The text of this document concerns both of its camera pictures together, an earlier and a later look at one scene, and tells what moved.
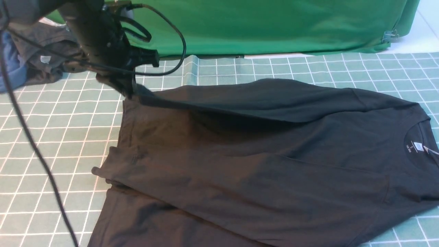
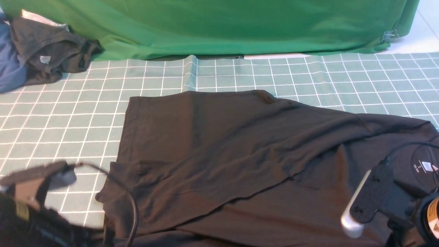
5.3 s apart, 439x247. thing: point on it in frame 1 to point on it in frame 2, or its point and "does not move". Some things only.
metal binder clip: x=388 y=35 does not move
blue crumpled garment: x=17 y=73 does not move
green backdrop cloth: x=202 y=28 does not move
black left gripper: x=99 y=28 to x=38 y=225
